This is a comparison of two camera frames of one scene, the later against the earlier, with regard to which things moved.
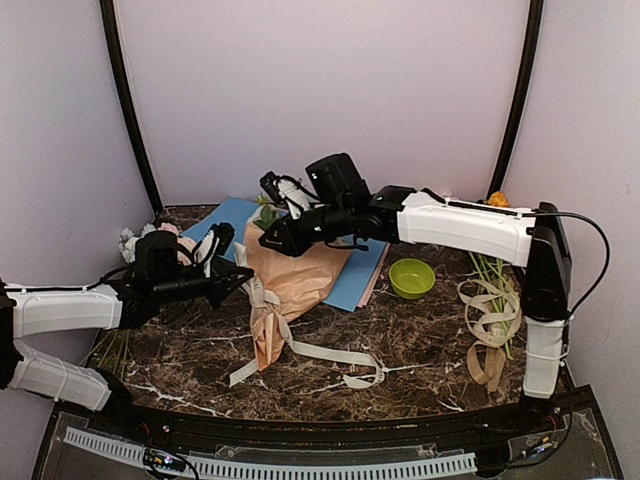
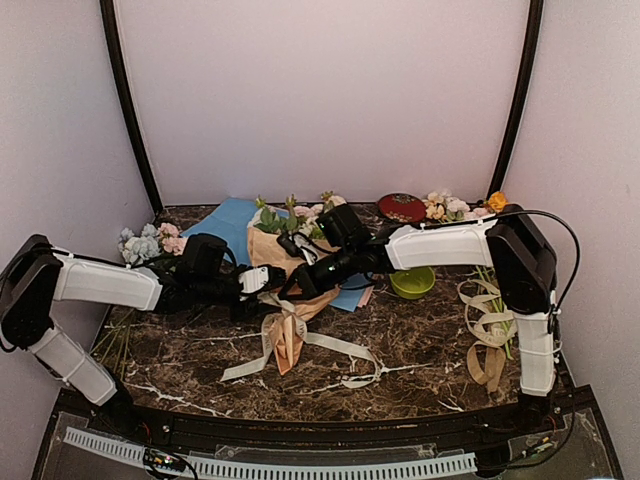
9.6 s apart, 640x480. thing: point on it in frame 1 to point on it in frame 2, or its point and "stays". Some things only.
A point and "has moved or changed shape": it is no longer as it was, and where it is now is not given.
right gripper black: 292,243 to 308,283
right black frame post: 535,16 stays
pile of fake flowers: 112,352 stays
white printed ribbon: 262,296 has moved or changed shape
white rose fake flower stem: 266,213 stays
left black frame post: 110,26 stays
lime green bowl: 411,278 stays
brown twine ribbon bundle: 492,318 stays
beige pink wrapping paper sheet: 292,283 has moved or changed shape
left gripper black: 223,284 to 248,312
